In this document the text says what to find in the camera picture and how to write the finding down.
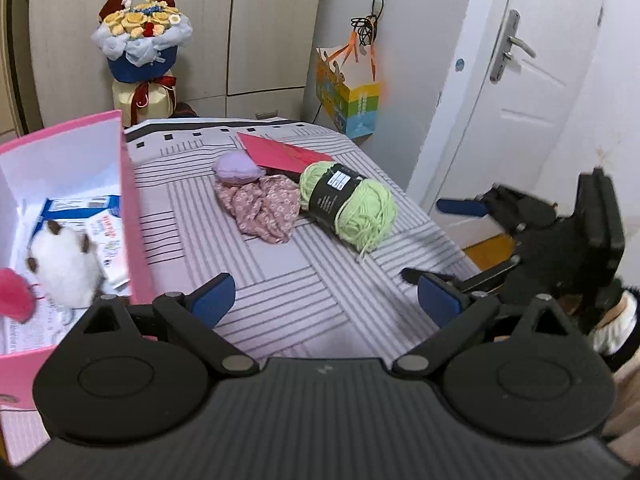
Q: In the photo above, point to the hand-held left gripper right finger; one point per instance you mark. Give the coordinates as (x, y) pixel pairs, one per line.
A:
(442, 302)

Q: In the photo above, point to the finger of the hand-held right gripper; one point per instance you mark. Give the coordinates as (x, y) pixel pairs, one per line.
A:
(460, 207)
(492, 269)

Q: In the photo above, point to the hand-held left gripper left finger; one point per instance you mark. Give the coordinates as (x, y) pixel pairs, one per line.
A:
(215, 300)

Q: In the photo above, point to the green yarn ball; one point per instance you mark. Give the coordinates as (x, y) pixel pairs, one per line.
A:
(365, 210)

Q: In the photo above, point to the pink floral cloth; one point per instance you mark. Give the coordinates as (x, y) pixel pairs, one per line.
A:
(265, 210)

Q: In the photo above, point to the white tissue packet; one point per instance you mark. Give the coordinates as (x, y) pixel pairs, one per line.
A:
(107, 245)

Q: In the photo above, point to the pink cardboard box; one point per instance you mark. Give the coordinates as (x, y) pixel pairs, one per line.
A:
(131, 200)

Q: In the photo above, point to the purple plush toy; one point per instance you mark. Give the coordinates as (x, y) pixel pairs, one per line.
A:
(237, 167)

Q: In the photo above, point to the white plush cat toy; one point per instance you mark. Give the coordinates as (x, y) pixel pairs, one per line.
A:
(65, 270)

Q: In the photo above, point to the blue tissue packet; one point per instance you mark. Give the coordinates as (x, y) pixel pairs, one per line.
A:
(75, 205)

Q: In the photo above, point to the red plush toy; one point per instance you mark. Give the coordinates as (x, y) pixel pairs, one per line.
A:
(15, 292)

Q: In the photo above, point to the person's right forearm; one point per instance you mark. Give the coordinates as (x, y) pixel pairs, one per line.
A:
(620, 330)

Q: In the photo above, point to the striped table cloth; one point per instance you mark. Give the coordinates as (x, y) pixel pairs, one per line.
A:
(300, 300)

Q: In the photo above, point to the white door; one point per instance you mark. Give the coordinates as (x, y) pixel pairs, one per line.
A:
(540, 100)

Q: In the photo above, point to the colourful paper bag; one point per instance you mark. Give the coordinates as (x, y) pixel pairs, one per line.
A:
(360, 110)

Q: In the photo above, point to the red paper envelope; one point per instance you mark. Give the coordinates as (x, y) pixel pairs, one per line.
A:
(272, 152)

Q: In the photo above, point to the person's beige clothing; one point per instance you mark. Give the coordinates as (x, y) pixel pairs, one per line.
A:
(630, 410)

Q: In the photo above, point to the printed paper sheet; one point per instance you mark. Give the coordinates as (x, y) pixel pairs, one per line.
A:
(30, 335)

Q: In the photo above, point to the yellow flower bouquet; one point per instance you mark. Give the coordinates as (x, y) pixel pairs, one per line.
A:
(142, 65)

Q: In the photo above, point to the beige wardrobe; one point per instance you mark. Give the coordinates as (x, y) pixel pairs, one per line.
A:
(250, 25)

